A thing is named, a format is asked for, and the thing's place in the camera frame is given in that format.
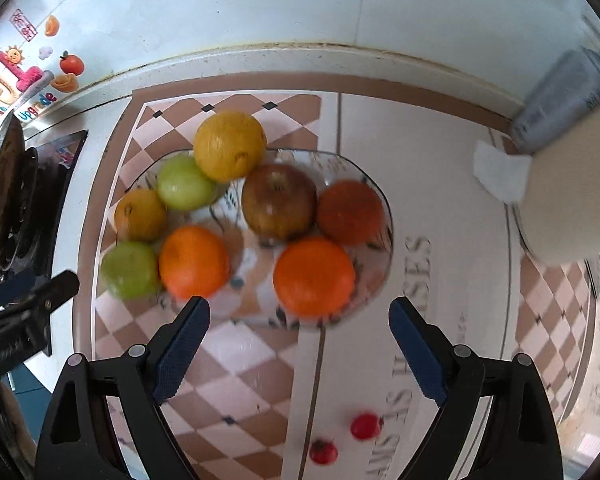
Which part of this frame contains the red seal wall sticker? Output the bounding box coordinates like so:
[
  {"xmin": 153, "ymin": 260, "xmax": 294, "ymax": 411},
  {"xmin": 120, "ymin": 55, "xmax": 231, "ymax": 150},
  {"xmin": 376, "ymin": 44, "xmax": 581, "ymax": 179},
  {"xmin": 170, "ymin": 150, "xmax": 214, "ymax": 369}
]
[{"xmin": 10, "ymin": 9, "xmax": 38, "ymax": 41}]

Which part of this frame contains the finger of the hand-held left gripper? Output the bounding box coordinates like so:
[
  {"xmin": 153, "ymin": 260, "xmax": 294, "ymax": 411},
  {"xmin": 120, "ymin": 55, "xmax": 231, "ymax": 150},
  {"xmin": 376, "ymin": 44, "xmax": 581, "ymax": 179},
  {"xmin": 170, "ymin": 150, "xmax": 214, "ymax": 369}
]
[
  {"xmin": 14, "ymin": 270, "xmax": 81, "ymax": 320},
  {"xmin": 0, "ymin": 269, "xmax": 37, "ymax": 312}
]

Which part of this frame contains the red persimmon wall sticker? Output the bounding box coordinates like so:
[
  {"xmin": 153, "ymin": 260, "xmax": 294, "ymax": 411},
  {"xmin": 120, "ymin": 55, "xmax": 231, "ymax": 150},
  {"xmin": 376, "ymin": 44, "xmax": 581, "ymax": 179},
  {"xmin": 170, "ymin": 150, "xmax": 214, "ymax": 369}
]
[{"xmin": 59, "ymin": 50, "xmax": 85, "ymax": 76}]

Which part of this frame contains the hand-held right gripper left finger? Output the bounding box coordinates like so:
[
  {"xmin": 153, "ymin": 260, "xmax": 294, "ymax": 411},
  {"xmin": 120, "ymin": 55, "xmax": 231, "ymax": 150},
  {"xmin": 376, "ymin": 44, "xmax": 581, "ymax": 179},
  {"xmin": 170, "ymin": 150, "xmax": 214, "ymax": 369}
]
[{"xmin": 34, "ymin": 296, "xmax": 212, "ymax": 480}]

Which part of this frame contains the black gas stove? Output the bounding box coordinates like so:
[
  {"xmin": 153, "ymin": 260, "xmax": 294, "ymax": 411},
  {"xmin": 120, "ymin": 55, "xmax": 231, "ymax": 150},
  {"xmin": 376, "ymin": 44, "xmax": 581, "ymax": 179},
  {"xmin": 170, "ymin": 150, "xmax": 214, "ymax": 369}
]
[{"xmin": 0, "ymin": 130, "xmax": 90, "ymax": 281}]

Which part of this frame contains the checkered brown table mat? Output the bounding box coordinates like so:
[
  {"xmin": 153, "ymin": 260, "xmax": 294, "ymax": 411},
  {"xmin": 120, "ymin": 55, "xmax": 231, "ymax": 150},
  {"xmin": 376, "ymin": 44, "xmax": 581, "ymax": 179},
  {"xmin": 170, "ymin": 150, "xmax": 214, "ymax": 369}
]
[{"xmin": 72, "ymin": 76, "xmax": 598, "ymax": 480}]

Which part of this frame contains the colourful wall sticker banner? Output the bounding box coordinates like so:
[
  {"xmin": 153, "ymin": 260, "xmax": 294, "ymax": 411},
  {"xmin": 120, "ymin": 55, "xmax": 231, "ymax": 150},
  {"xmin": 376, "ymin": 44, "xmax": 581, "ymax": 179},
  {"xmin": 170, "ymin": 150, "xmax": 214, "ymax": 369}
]
[{"xmin": 0, "ymin": 47, "xmax": 61, "ymax": 133}]

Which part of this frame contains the yellow citrus fruit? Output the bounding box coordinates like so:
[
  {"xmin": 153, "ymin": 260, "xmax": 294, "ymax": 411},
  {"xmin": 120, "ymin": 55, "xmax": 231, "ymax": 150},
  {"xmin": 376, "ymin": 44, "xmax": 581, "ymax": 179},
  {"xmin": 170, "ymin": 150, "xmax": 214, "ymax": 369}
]
[
  {"xmin": 114, "ymin": 188, "xmax": 167, "ymax": 242},
  {"xmin": 194, "ymin": 110, "xmax": 267, "ymax": 183}
]

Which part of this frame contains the floral oval plate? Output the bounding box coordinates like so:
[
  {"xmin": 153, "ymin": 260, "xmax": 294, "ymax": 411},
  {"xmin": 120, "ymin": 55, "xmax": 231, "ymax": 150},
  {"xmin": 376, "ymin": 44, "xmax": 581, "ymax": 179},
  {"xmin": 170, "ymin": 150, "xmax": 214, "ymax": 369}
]
[{"xmin": 112, "ymin": 147, "xmax": 395, "ymax": 332}]

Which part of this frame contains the red cherry tomato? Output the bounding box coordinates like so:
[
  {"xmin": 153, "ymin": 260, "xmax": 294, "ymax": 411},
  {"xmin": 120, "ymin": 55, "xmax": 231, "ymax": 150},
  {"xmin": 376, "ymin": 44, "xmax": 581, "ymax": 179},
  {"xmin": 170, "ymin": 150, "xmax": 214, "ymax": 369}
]
[
  {"xmin": 350, "ymin": 412, "xmax": 383, "ymax": 442},
  {"xmin": 309, "ymin": 439, "xmax": 339, "ymax": 465}
]

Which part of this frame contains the dark reddish orange fruit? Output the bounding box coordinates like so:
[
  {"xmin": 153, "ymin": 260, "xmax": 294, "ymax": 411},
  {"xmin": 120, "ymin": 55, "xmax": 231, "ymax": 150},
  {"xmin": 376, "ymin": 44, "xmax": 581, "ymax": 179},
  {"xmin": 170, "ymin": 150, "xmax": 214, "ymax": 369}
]
[{"xmin": 316, "ymin": 180, "xmax": 385, "ymax": 246}]

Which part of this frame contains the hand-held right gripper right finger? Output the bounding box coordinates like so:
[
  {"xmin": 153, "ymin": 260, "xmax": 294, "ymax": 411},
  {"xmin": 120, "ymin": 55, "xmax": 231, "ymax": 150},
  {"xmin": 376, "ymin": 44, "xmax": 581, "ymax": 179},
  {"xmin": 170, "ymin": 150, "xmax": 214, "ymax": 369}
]
[{"xmin": 388, "ymin": 296, "xmax": 566, "ymax": 480}]

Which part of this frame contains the green apple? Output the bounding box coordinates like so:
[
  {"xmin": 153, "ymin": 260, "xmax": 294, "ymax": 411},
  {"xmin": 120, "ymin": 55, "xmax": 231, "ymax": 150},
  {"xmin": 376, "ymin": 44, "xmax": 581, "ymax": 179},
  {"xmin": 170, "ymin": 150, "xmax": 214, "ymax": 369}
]
[
  {"xmin": 100, "ymin": 241, "xmax": 162, "ymax": 300},
  {"xmin": 156, "ymin": 154, "xmax": 220, "ymax": 212}
]

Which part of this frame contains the white tissue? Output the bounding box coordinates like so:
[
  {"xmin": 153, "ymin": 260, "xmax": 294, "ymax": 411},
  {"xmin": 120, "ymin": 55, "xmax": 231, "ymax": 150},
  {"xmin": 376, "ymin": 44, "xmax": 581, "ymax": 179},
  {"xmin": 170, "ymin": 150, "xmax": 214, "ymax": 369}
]
[{"xmin": 472, "ymin": 140, "xmax": 533, "ymax": 205}]

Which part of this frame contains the bright orange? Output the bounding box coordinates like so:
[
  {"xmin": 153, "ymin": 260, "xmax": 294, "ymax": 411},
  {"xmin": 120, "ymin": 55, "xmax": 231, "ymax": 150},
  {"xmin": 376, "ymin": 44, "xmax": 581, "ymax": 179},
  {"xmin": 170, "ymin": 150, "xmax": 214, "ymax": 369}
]
[
  {"xmin": 158, "ymin": 226, "xmax": 230, "ymax": 302},
  {"xmin": 273, "ymin": 237, "xmax": 357, "ymax": 318}
]

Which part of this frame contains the black wok with metal handle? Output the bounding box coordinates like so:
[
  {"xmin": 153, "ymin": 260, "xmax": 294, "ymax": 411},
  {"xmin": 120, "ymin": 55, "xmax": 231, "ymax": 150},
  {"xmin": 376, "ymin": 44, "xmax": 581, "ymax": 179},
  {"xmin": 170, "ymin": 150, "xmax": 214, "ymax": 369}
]
[{"xmin": 0, "ymin": 110, "xmax": 27, "ymax": 276}]

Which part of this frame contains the brown apple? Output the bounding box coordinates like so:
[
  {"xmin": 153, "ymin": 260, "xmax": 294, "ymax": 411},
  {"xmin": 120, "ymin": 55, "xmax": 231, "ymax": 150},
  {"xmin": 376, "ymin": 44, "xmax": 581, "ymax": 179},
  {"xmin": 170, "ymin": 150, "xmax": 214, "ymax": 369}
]
[{"xmin": 241, "ymin": 162, "xmax": 317, "ymax": 242}]

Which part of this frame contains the cream utensil holder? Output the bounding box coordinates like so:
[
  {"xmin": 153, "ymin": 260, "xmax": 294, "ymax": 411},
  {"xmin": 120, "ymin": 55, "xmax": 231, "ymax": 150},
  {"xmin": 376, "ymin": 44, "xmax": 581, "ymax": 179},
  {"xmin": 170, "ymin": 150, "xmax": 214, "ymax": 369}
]
[{"xmin": 517, "ymin": 100, "xmax": 600, "ymax": 266}]

